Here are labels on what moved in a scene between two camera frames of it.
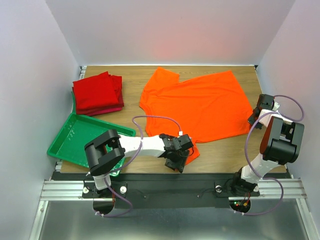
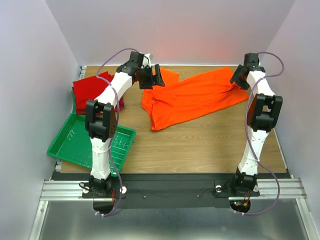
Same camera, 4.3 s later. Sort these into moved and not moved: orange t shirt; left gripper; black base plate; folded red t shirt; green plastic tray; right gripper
Moved: orange t shirt; right gripper; left gripper
Not moved: black base plate; folded red t shirt; green plastic tray
